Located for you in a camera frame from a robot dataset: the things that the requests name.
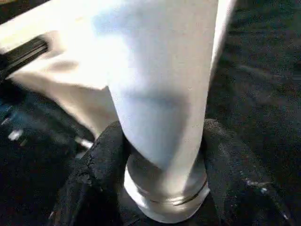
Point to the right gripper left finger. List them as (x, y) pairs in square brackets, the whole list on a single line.
[(94, 183)]

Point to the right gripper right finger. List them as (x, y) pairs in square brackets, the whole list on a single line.
[(240, 183)]

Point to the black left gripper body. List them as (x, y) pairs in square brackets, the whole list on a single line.
[(23, 52)]

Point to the white plastic table top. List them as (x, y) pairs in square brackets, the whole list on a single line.
[(56, 70)]

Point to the white plastic table leg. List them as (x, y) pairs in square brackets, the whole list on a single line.
[(164, 70)]

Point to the black plastic mat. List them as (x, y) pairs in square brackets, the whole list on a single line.
[(263, 70)]

